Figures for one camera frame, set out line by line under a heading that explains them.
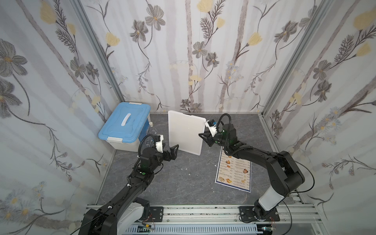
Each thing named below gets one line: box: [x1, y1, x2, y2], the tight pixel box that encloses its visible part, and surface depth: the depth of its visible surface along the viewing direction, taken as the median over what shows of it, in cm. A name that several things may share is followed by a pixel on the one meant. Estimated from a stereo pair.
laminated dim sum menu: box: [214, 145, 253, 193], surface depth 90 cm
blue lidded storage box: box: [98, 101, 151, 152], surface depth 93 cm
